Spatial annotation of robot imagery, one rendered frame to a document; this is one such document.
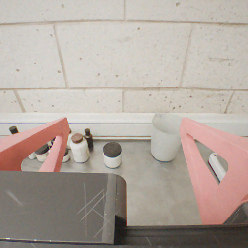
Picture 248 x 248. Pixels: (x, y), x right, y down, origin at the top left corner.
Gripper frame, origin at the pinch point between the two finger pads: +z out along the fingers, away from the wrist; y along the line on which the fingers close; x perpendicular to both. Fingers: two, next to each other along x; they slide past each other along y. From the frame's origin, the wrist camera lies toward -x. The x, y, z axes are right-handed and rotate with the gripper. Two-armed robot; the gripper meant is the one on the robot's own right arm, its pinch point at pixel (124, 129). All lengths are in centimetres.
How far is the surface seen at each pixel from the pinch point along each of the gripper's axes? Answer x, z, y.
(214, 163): 37, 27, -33
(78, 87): 17, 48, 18
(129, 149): 40, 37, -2
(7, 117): 29, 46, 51
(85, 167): 40, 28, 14
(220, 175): 38, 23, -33
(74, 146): 31.5, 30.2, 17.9
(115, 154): 32.7, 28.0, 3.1
